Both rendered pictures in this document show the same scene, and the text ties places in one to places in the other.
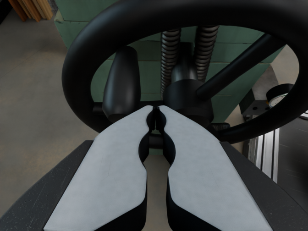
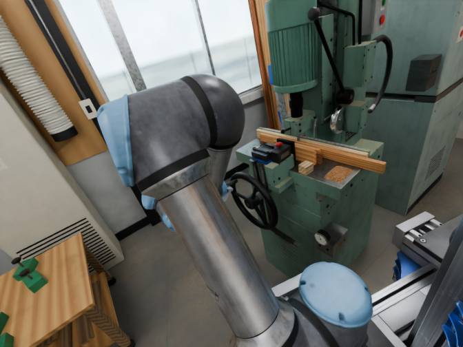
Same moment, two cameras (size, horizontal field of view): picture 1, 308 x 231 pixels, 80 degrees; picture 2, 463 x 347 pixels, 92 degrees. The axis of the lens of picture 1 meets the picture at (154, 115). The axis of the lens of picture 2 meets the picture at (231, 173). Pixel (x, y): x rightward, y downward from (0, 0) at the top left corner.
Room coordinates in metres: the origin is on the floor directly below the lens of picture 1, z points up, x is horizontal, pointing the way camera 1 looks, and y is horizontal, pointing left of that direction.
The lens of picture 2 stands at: (-0.30, -0.68, 1.45)
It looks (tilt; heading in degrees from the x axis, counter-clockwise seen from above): 32 degrees down; 61
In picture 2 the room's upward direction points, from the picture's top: 15 degrees counter-clockwise
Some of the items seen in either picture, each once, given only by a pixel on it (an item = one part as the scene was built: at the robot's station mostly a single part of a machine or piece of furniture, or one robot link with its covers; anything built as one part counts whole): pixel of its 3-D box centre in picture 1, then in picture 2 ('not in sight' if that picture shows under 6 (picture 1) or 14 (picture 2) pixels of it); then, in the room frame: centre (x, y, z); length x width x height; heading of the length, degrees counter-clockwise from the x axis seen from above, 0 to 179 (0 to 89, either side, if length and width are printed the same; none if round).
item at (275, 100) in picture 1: (279, 96); (322, 237); (0.26, -0.30, 0.65); 0.06 x 0.04 x 0.08; 92
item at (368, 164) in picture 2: not in sight; (309, 149); (0.47, -0.08, 0.92); 0.63 x 0.02 x 0.04; 92
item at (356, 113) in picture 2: not in sight; (353, 116); (0.65, -0.18, 1.02); 0.09 x 0.07 x 0.12; 92
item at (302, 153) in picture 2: not in sight; (293, 151); (0.39, -0.06, 0.94); 0.22 x 0.02 x 0.07; 92
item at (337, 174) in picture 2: not in sight; (338, 172); (0.39, -0.28, 0.91); 0.10 x 0.07 x 0.02; 2
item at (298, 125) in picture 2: not in sight; (300, 124); (0.48, -0.03, 1.03); 0.14 x 0.07 x 0.09; 2
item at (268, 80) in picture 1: (257, 90); (332, 239); (0.33, -0.29, 0.58); 0.12 x 0.08 x 0.08; 2
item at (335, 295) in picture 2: not in sight; (331, 306); (-0.10, -0.56, 0.98); 0.13 x 0.12 x 0.14; 179
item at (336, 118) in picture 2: not in sight; (339, 120); (0.60, -0.15, 1.02); 0.12 x 0.03 x 0.12; 2
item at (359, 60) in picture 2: not in sight; (359, 65); (0.68, -0.17, 1.22); 0.09 x 0.08 x 0.15; 2
